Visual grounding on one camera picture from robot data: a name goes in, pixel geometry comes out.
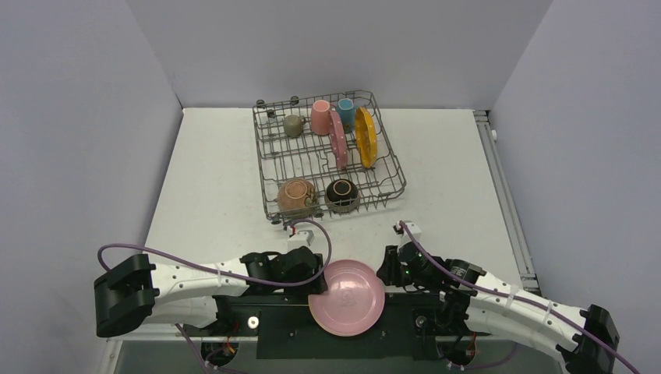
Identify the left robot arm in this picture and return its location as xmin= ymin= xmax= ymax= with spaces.
xmin=94 ymin=246 xmax=327 ymax=337

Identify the purple cable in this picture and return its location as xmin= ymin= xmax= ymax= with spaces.
xmin=97 ymin=218 xmax=333 ymax=374
xmin=398 ymin=221 xmax=642 ymax=374

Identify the grey ceramic mug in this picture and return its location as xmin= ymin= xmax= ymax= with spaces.
xmin=282 ymin=115 xmax=306 ymax=137

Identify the aluminium rail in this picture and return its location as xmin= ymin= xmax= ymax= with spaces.
xmin=473 ymin=110 xmax=541 ymax=295

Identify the grey wire dish rack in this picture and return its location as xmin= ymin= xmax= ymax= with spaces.
xmin=252 ymin=90 xmax=407 ymax=224

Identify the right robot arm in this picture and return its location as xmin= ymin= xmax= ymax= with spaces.
xmin=376 ymin=242 xmax=620 ymax=373

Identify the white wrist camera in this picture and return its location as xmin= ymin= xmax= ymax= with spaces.
xmin=393 ymin=221 xmax=422 ymax=248
xmin=287 ymin=226 xmax=315 ymax=251

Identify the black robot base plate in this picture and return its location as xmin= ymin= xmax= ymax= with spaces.
xmin=182 ymin=290 xmax=480 ymax=365

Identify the brown speckled cream bowl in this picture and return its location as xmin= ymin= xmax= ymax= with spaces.
xmin=277 ymin=178 xmax=318 ymax=219

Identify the blue mug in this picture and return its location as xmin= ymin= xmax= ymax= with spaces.
xmin=336 ymin=97 xmax=356 ymax=132

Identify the yellow polka dot plate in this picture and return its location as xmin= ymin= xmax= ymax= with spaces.
xmin=355 ymin=107 xmax=378 ymax=168

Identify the dark patterned cream bowl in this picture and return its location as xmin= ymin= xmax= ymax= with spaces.
xmin=324 ymin=178 xmax=361 ymax=213

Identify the pink cup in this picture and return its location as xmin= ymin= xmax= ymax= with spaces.
xmin=309 ymin=100 xmax=331 ymax=136

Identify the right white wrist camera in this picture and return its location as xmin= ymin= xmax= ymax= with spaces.
xmin=393 ymin=221 xmax=422 ymax=248

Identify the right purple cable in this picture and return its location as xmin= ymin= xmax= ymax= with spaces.
xmin=398 ymin=221 xmax=642 ymax=374

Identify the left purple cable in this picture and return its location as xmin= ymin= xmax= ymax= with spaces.
xmin=97 ymin=218 xmax=333 ymax=374

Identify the pink plate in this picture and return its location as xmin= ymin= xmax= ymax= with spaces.
xmin=308 ymin=259 xmax=386 ymax=337

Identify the maroon polka dot plate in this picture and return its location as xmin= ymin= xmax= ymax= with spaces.
xmin=329 ymin=109 xmax=348 ymax=170

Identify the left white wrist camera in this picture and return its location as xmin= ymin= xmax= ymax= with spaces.
xmin=287 ymin=226 xmax=315 ymax=251

